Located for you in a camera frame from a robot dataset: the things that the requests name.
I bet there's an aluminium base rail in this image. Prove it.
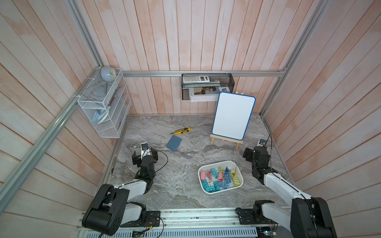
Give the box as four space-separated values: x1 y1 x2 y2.
74 206 323 238

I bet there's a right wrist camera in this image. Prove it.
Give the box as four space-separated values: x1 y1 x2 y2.
257 139 268 147

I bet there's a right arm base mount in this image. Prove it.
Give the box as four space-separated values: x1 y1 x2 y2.
235 200 274 225

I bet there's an aluminium frame rail right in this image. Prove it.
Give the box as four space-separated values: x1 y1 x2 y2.
258 1 332 119

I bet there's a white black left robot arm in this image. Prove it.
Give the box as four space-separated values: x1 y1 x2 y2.
81 143 160 236

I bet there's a yellow black utility knife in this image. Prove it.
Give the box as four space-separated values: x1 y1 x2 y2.
171 128 191 135

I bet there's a white plastic storage box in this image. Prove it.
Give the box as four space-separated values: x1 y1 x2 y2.
198 161 244 194

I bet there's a white calculator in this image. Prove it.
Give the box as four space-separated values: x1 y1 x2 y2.
182 75 210 84

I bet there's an aluminium frame rail left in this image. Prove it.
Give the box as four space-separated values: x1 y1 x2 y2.
1 66 110 216

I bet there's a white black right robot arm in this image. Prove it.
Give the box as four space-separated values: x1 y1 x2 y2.
243 146 337 238

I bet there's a teal binder clip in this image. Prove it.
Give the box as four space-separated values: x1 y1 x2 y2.
201 180 208 190
211 169 218 178
213 181 220 191

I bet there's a small wooden easel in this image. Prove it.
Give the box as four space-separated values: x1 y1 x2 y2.
210 134 244 151

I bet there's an aluminium frame rail back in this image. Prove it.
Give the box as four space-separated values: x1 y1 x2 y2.
123 70 285 77

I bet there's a magazine with photo cover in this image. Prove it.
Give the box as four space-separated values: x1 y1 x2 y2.
189 86 230 102

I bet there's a white blue item in rack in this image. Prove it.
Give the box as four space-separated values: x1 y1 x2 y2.
92 106 111 125

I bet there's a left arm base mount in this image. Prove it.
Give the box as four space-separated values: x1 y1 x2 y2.
120 202 162 228

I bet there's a black mesh wall tray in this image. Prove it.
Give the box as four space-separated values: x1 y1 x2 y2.
181 73 235 102

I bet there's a white wire mesh shelf rack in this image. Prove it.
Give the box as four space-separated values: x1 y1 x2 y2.
77 68 132 138

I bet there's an aluminium frame rail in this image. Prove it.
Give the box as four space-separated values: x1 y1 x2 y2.
123 70 285 77
258 1 332 119
1 66 110 216

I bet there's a white board blue frame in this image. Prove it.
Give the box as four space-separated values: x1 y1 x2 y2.
211 92 256 141

